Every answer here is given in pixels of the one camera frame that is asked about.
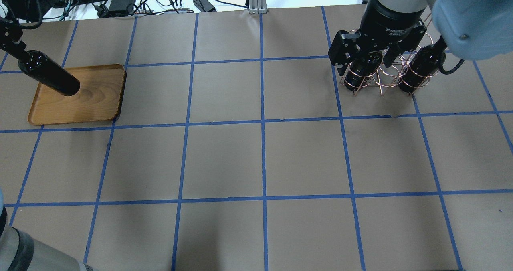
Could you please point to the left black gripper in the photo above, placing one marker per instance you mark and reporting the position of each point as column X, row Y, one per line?
column 7, row 35

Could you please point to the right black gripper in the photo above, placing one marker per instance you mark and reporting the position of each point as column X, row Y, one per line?
column 388, row 21

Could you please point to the dark wine bottle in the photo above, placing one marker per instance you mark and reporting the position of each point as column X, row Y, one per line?
column 45, row 70
column 361, row 71
column 423, row 65

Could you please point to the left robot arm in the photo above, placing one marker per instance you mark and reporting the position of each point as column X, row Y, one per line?
column 226, row 154

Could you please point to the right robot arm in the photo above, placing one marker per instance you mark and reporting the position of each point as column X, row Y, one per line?
column 472, row 29

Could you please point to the wooden tray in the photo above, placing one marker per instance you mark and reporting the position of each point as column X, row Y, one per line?
column 99, row 97

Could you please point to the black power adapter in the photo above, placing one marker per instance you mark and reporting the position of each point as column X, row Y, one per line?
column 204, row 6

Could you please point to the copper wire bottle basket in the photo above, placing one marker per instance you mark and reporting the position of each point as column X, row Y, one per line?
column 387, row 78

